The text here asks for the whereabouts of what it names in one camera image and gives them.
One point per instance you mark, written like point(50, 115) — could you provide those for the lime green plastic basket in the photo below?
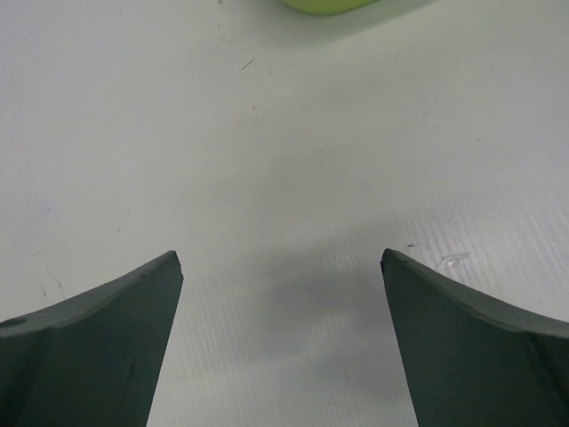
point(326, 7)

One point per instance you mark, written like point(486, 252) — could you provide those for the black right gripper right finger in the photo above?
point(471, 359)

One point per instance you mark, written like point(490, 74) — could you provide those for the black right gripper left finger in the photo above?
point(95, 358)

